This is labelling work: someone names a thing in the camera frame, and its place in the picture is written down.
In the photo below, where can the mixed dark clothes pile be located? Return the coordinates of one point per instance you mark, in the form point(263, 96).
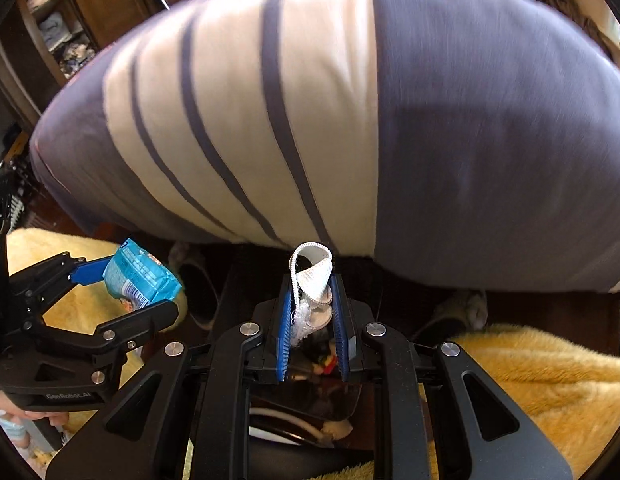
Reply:
point(79, 61)

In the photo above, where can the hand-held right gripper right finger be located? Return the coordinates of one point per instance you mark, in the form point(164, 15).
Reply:
point(342, 345)

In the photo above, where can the person's left hand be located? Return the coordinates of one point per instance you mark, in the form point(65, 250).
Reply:
point(30, 414)

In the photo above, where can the light blue folded clothes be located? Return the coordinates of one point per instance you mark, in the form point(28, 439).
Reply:
point(55, 31)

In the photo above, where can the blue snack packet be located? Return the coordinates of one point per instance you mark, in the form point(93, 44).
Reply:
point(140, 275)

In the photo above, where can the yellow fluffy rug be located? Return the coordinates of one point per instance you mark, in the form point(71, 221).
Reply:
point(539, 385)

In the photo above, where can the blue white striped blanket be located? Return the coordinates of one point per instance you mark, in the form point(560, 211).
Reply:
point(439, 135)

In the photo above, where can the person's left forearm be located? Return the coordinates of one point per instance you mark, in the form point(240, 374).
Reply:
point(12, 432)

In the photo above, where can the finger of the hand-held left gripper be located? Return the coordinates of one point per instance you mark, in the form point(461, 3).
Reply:
point(140, 321)
point(87, 272)

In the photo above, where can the grey slipper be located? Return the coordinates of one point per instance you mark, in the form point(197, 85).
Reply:
point(459, 312)
point(195, 290)

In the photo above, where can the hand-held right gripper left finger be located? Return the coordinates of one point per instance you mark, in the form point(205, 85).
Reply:
point(285, 340)

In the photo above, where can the dark wooden wardrobe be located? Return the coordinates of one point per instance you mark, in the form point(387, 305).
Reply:
point(120, 0)

